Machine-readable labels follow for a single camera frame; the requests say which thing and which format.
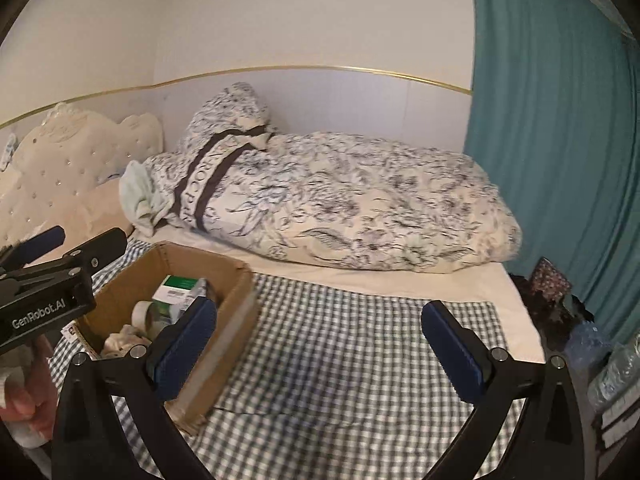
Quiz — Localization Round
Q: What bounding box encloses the brown cardboard box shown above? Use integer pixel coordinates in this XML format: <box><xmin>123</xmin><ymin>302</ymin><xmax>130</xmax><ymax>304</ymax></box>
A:
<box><xmin>60</xmin><ymin>241</ymin><xmax>258</xmax><ymax>436</ymax></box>

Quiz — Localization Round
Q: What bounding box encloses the cream tufted headboard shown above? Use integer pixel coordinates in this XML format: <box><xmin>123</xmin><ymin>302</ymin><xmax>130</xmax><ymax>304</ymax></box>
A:
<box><xmin>0</xmin><ymin>102</ymin><xmax>165</xmax><ymax>261</ymax></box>

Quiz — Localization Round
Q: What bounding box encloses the green checkered cloth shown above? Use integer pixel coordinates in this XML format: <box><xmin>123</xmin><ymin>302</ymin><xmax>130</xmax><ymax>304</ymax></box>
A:
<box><xmin>50</xmin><ymin>240</ymin><xmax>526</xmax><ymax>480</ymax></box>

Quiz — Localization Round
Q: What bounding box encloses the pile of dark shoes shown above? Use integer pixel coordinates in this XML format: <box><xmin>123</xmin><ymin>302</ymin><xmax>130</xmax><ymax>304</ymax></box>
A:
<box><xmin>510</xmin><ymin>272</ymin><xmax>596</xmax><ymax>361</ymax></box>

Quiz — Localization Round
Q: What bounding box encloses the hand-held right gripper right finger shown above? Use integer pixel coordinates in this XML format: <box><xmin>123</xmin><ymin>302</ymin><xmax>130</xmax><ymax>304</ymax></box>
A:
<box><xmin>421</xmin><ymin>300</ymin><xmax>587</xmax><ymax>480</ymax></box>

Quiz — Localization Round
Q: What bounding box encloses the grey tape roll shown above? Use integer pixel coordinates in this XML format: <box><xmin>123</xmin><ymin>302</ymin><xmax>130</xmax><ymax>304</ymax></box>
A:
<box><xmin>131</xmin><ymin>301</ymin><xmax>173</xmax><ymax>338</ymax></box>

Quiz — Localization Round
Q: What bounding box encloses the white lace cloth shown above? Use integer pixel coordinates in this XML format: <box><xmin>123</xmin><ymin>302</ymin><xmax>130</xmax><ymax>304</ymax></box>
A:
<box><xmin>100</xmin><ymin>324</ymin><xmax>153</xmax><ymax>358</ymax></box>

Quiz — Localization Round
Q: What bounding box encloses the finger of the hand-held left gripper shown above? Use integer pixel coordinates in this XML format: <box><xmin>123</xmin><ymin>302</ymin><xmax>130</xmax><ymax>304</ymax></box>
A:
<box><xmin>59</xmin><ymin>227</ymin><xmax>129</xmax><ymax>275</ymax></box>
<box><xmin>0</xmin><ymin>226</ymin><xmax>67</xmax><ymax>272</ymax></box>

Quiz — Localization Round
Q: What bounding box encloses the light green cloth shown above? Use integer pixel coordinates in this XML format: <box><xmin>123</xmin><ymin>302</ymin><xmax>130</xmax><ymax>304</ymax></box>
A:
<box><xmin>119</xmin><ymin>160</ymin><xmax>173</xmax><ymax>226</ymax></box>

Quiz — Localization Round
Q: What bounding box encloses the black white striped object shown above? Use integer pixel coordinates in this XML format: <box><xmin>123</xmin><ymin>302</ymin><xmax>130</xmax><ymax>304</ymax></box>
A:
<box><xmin>592</xmin><ymin>385</ymin><xmax>640</xmax><ymax>456</ymax></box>

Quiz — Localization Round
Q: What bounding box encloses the green medicine box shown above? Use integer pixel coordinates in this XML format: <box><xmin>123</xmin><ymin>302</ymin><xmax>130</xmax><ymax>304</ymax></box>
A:
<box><xmin>150</xmin><ymin>275</ymin><xmax>208</xmax><ymax>321</ymax></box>

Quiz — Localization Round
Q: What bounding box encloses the blue wrapped bottle pack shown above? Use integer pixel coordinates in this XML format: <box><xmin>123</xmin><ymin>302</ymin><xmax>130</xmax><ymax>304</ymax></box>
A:
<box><xmin>565</xmin><ymin>322</ymin><xmax>613</xmax><ymax>371</ymax></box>

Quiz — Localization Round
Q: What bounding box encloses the person's left hand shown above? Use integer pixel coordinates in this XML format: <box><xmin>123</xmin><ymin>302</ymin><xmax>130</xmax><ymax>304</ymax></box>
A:
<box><xmin>0</xmin><ymin>335</ymin><xmax>58</xmax><ymax>436</ymax></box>

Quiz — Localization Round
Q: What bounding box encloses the dotted patterned bag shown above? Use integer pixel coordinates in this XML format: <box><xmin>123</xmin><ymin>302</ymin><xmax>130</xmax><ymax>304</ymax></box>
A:
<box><xmin>527</xmin><ymin>257</ymin><xmax>573</xmax><ymax>306</ymax></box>

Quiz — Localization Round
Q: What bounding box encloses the teal curtain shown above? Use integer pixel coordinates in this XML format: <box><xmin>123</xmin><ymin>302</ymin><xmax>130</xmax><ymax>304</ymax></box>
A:
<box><xmin>462</xmin><ymin>0</ymin><xmax>640</xmax><ymax>346</ymax></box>

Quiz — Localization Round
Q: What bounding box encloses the floral duvet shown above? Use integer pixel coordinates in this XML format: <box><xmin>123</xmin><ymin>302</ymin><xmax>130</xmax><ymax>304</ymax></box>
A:
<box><xmin>200</xmin><ymin>130</ymin><xmax>523</xmax><ymax>273</ymax></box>

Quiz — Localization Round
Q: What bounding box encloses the floral pillow with dark stripe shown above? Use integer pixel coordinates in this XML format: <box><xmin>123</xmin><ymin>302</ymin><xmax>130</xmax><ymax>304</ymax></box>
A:
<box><xmin>142</xmin><ymin>82</ymin><xmax>276</xmax><ymax>233</ymax></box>

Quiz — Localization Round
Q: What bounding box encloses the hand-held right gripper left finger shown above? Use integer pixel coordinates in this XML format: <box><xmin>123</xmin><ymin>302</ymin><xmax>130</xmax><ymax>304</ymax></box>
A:
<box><xmin>52</xmin><ymin>296</ymin><xmax>219</xmax><ymax>480</ymax></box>

